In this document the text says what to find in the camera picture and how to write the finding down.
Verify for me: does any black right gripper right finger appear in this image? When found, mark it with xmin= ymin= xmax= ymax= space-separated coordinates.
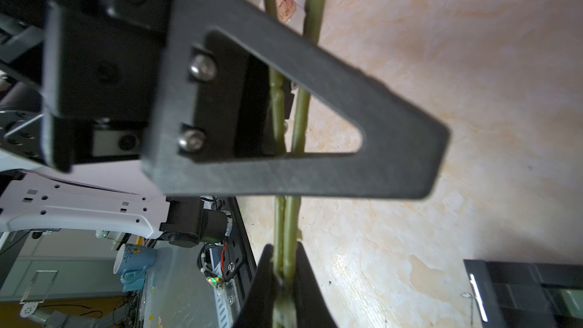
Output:
xmin=294 ymin=242 xmax=337 ymax=328

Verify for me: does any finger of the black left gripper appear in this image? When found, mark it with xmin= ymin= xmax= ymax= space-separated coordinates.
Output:
xmin=141 ymin=0 xmax=450 ymax=199

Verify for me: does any blue mug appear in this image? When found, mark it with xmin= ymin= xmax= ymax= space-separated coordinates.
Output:
xmin=113 ymin=244 xmax=157 ymax=292

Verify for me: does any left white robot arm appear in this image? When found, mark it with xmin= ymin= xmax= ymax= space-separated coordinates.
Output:
xmin=1 ymin=0 xmax=449 ymax=247

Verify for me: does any white slotted cable duct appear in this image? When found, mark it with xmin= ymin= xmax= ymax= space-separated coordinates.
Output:
xmin=214 ymin=279 xmax=241 ymax=328

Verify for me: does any peach artificial rose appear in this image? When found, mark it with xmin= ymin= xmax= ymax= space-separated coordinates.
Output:
xmin=264 ymin=0 xmax=286 ymax=296

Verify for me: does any black tape dispenser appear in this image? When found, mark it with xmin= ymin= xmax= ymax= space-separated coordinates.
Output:
xmin=464 ymin=260 xmax=582 ymax=327

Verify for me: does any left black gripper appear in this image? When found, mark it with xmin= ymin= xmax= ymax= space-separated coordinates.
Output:
xmin=41 ymin=0 xmax=172 ymax=173

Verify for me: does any clear tape roll green core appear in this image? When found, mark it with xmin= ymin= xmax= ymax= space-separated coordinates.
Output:
xmin=555 ymin=289 xmax=582 ymax=319

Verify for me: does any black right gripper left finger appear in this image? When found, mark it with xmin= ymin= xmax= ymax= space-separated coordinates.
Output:
xmin=232 ymin=244 xmax=277 ymax=328

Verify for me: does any pink artificial rose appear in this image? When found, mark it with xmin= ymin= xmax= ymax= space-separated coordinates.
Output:
xmin=274 ymin=0 xmax=326 ymax=327

